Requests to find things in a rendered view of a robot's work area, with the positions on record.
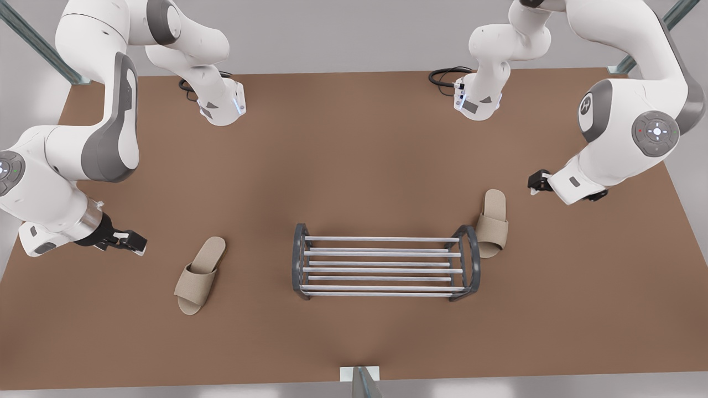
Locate grey metal shoe rack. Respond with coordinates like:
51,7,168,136
291,223,481,302

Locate beige open-toe slipper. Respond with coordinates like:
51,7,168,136
174,237,227,316
474,189,509,259

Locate black cable loop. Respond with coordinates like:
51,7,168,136
178,70,233,103
428,66,475,98

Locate silver frame post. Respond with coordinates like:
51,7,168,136
0,0,92,87
607,0,701,76
339,365,383,398

